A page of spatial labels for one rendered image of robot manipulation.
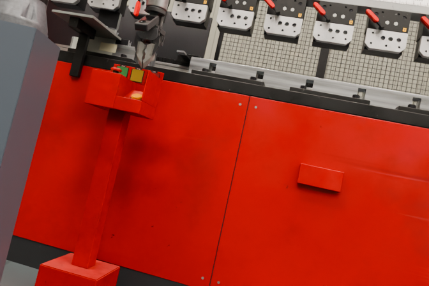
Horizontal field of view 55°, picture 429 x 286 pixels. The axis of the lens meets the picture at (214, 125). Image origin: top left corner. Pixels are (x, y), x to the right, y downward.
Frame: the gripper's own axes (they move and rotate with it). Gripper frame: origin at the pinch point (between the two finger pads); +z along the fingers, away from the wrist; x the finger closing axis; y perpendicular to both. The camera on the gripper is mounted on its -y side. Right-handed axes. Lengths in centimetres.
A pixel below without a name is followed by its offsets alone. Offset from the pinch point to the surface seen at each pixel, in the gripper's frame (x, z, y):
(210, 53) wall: 52, -66, 335
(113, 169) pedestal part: 2.1, 37.8, -1.0
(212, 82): -22.1, -0.1, 18.5
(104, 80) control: 9.8, 8.3, -5.9
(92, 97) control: 12.4, 14.8, -6.5
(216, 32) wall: 50, -91, 337
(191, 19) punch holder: -4.8, -26.0, 31.9
